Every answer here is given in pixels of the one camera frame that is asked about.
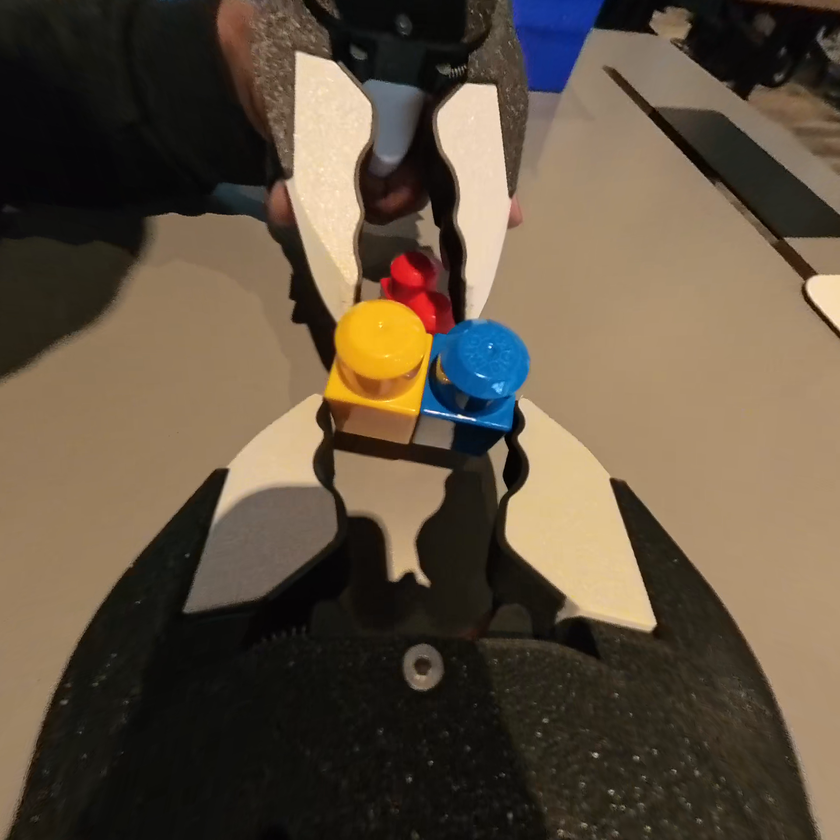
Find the yellow mega block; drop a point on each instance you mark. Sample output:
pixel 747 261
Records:
pixel 380 341

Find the person's left forearm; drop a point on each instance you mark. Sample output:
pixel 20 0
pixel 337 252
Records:
pixel 98 98

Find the black flat panel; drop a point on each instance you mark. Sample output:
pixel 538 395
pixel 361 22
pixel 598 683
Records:
pixel 754 170

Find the blue mega block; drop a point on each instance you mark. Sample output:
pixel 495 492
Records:
pixel 482 354

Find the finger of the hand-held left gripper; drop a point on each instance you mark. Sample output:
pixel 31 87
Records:
pixel 479 184
pixel 328 164

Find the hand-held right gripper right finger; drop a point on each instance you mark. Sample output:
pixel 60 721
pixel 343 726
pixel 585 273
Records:
pixel 571 538

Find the blue plastic bin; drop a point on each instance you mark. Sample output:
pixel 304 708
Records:
pixel 558 46

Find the person's left hand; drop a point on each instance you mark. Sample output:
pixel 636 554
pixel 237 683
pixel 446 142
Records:
pixel 239 52

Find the dark background furniture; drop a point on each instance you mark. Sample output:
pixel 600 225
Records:
pixel 754 39

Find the white flat object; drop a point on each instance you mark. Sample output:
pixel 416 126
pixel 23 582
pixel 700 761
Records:
pixel 828 298

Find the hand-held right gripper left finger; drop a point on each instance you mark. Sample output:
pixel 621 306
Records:
pixel 262 525

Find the red mega block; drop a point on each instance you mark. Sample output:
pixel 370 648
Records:
pixel 413 272

